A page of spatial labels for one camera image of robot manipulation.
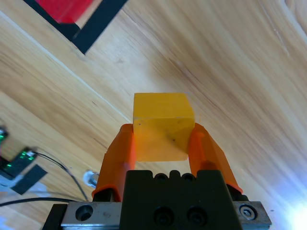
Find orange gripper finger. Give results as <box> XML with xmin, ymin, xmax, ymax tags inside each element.
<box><xmin>91</xmin><ymin>123</ymin><xmax>138</xmax><ymax>202</ymax></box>
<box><xmin>188</xmin><ymin>122</ymin><xmax>249</xmax><ymax>203</ymax></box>

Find yellow wooden cube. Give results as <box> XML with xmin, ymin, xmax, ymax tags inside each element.
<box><xmin>132</xmin><ymin>92</ymin><xmax>196</xmax><ymax>162</ymax></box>

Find red wooden cube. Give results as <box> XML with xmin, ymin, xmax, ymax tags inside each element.
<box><xmin>35</xmin><ymin>0</ymin><xmax>103</xmax><ymax>25</ymax></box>

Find silver bolt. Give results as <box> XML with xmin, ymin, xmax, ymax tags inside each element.
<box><xmin>83</xmin><ymin>169</ymin><xmax>100</xmax><ymax>189</ymax></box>

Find black tape patch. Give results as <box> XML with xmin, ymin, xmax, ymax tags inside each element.
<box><xmin>10</xmin><ymin>163</ymin><xmax>48</xmax><ymax>196</ymax></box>

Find black circuit board green lights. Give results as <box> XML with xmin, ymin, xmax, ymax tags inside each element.
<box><xmin>0</xmin><ymin>147</ymin><xmax>38</xmax><ymax>179</ymax></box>

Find small green-lit electronic module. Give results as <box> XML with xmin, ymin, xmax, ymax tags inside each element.
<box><xmin>0</xmin><ymin>125</ymin><xmax>9</xmax><ymax>146</ymax></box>

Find black tape rectangle outline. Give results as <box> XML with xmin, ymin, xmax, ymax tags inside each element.
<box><xmin>23</xmin><ymin>0</ymin><xmax>129</xmax><ymax>56</ymax></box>

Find thin black wire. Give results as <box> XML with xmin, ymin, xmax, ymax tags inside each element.
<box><xmin>35</xmin><ymin>152</ymin><xmax>89</xmax><ymax>202</ymax></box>
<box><xmin>0</xmin><ymin>197</ymin><xmax>93</xmax><ymax>207</ymax></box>

